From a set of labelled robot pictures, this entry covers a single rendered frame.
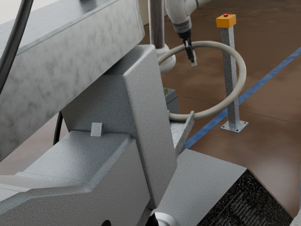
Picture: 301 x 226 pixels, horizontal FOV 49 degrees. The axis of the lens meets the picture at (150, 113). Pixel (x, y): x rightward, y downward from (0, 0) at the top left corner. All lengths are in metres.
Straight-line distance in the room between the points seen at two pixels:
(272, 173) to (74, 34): 2.35
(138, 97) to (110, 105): 0.07
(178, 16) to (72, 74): 1.02
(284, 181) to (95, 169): 2.13
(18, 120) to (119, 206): 0.37
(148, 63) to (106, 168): 0.29
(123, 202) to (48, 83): 0.37
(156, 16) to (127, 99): 1.44
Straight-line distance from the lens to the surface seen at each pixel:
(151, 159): 0.87
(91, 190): 0.67
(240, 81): 1.45
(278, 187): 2.65
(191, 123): 1.34
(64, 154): 0.80
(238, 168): 1.52
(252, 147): 3.03
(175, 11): 1.53
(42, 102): 0.52
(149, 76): 0.84
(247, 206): 1.46
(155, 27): 2.18
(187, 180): 1.48
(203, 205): 1.37
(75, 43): 0.59
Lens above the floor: 1.80
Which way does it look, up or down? 28 degrees down
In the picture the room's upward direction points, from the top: 12 degrees counter-clockwise
